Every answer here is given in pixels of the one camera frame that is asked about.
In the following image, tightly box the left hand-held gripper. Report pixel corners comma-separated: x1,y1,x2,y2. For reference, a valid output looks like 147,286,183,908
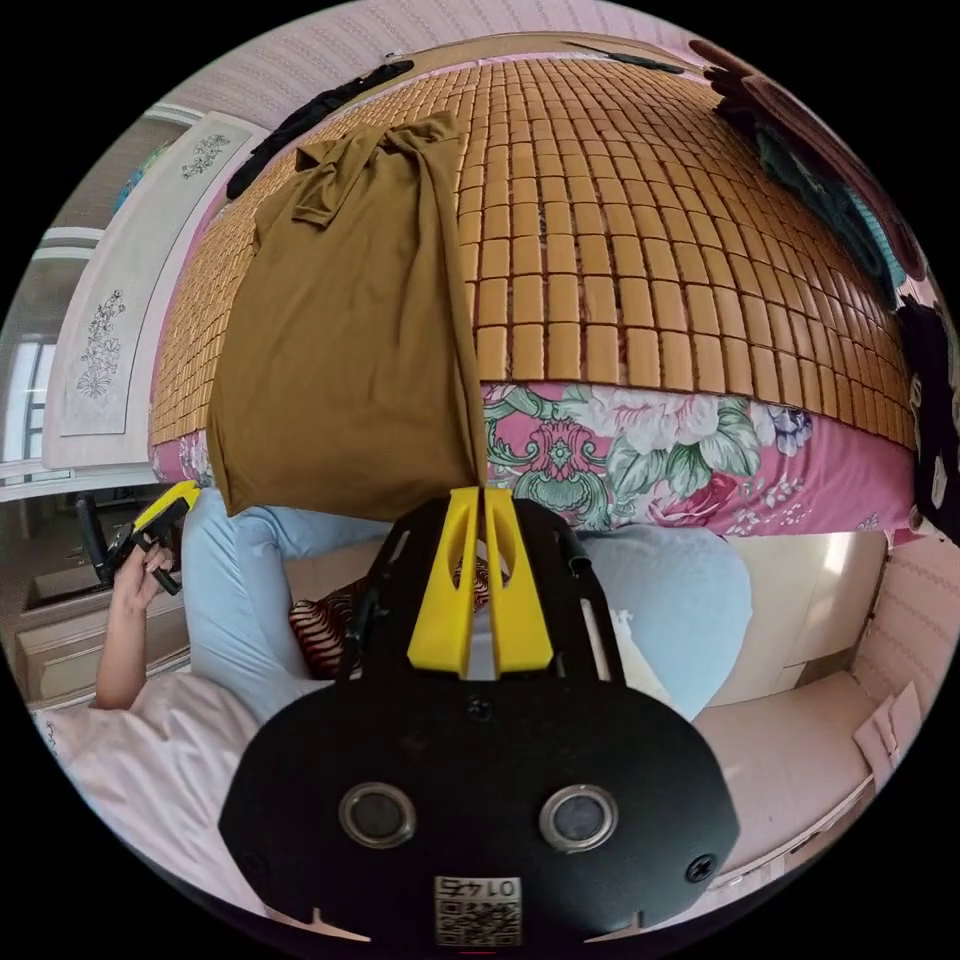
103,482,203,598

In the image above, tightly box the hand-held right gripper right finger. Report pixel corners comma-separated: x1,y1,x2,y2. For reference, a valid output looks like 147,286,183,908
482,486,558,678

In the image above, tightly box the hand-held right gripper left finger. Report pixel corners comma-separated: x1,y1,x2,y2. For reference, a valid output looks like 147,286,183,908
407,485,482,679

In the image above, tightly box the dark yellow long sleeve shirt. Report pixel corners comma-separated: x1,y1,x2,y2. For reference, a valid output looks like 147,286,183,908
205,110,490,521

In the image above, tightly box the person's left forearm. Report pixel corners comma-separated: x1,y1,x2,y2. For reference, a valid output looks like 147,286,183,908
92,599,163,711

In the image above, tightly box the long black garment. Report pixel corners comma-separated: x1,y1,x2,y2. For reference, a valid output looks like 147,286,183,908
224,59,415,201

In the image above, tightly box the person's left hand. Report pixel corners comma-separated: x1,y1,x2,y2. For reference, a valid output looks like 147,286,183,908
110,541,181,625

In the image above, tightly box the person's body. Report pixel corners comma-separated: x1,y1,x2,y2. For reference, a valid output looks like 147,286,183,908
32,487,756,925

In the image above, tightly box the window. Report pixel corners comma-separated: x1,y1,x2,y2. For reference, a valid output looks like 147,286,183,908
0,329,64,468

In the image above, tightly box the white cupboard with flower drawings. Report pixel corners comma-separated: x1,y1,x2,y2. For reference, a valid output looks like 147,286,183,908
40,110,273,471

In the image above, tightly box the bed with woven mat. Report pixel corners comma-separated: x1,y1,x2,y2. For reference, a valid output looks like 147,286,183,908
146,43,925,538

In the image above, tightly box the black garment with prints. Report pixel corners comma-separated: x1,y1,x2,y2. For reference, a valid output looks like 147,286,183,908
893,294,960,543

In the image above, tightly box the pile of clothes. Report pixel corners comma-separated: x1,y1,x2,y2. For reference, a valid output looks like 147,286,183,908
688,37,925,310

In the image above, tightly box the flat black garment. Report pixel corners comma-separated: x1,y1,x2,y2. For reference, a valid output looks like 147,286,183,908
560,40,685,76

